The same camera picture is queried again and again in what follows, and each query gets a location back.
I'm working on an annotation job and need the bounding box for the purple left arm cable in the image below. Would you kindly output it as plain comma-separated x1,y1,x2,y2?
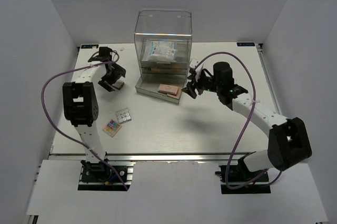
41,50,130,191

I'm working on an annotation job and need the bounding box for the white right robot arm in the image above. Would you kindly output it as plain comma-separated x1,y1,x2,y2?
182,60,312,181

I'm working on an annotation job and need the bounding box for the blue label sticker right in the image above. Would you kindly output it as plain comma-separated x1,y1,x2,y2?
236,42,255,47

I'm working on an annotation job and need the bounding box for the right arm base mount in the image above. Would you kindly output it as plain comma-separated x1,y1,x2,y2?
215,165,271,195

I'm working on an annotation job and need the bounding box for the blue label sticker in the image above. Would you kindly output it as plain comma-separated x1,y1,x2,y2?
81,44,99,49
236,42,255,47

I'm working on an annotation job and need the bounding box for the white cotton pad pack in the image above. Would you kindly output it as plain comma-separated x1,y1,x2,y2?
158,40,177,62

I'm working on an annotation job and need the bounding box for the blue label sticker left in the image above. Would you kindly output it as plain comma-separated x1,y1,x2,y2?
81,44,99,49

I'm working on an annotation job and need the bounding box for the clear smoky makeup organizer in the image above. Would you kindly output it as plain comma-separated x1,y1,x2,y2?
134,8,192,104

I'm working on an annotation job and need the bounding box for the pink slim makeup palette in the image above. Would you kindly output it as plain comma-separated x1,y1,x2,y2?
158,84,179,95

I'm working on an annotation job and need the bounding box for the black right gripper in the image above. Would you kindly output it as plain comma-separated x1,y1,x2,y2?
181,70,221,99

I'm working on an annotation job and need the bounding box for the brown four-pan eyeshadow palette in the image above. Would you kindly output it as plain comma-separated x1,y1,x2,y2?
167,88,182,99

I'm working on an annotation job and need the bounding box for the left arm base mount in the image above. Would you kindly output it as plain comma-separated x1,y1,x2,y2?
77,160,132,191

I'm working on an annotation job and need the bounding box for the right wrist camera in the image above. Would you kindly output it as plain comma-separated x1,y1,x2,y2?
187,58,204,82

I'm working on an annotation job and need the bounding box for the colourful eyeshadow palette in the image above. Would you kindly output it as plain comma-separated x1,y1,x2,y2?
103,119,122,137

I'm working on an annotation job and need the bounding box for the beige clear makeup compact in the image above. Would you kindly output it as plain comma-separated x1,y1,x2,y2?
113,80,125,90

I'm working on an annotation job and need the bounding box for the grey nine-pan eyeshadow palette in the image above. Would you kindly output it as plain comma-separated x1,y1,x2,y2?
115,108,132,124

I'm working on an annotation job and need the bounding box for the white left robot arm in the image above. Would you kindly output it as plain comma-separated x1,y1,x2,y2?
62,47,126,165

